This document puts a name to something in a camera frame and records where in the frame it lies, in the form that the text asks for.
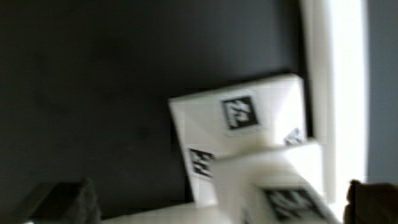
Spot white L-shaped wall fence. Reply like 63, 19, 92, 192
101, 0, 367, 224

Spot white light bulb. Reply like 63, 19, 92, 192
239, 185, 341, 224

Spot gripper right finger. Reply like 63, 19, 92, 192
342, 180, 398, 224

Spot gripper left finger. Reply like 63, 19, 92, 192
10, 178, 101, 224

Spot white lamp base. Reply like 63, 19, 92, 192
166, 73, 328, 224

